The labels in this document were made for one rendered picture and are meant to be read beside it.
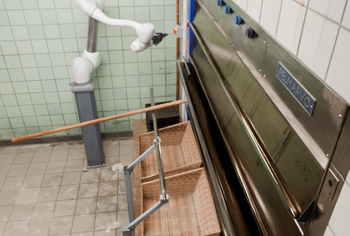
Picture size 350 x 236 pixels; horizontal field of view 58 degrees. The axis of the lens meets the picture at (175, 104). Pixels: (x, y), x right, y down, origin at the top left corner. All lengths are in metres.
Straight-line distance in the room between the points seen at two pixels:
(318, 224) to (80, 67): 2.51
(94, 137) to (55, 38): 1.09
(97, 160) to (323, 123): 3.00
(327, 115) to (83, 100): 2.61
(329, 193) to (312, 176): 0.10
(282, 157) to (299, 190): 0.14
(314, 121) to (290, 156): 0.18
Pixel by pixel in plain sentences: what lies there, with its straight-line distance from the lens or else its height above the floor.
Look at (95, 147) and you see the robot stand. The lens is 3.53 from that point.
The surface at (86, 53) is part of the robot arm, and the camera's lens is 3.20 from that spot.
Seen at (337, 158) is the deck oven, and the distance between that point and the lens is 0.85.
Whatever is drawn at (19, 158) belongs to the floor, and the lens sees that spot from 4.14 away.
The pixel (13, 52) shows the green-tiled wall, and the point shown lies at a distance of 3.70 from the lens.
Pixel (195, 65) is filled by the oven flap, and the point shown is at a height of 1.47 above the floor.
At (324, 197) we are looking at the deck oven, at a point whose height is 1.83.
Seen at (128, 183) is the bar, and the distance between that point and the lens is 2.30.
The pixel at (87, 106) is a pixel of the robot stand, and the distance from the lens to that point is 3.23.
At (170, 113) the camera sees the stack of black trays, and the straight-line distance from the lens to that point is 2.97.
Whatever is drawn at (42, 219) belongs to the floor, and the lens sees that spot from 3.37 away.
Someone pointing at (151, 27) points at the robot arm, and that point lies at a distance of 2.63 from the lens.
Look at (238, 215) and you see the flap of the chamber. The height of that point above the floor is 1.41.
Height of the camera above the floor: 2.46
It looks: 32 degrees down
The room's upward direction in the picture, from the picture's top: straight up
